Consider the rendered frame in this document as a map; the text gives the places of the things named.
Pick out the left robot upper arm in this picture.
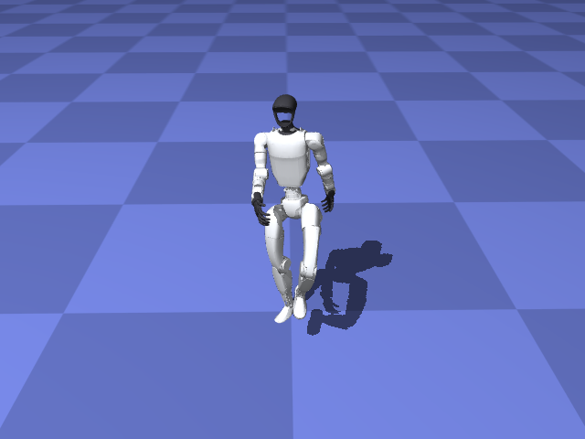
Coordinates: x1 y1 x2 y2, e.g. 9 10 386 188
305 132 332 177

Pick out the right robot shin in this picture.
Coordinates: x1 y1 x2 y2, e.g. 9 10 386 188
272 267 293 309

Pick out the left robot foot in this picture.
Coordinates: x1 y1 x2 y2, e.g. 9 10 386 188
293 285 307 319

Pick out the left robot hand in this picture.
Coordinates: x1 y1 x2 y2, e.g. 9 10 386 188
321 190 335 212

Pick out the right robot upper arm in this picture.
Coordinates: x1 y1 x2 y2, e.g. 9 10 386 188
254 133 269 180

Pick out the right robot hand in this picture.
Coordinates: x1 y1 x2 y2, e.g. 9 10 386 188
251 192 271 226

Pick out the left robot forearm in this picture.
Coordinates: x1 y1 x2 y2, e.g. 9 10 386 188
321 162 335 195

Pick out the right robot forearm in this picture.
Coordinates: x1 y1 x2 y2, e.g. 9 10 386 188
251 168 266 201

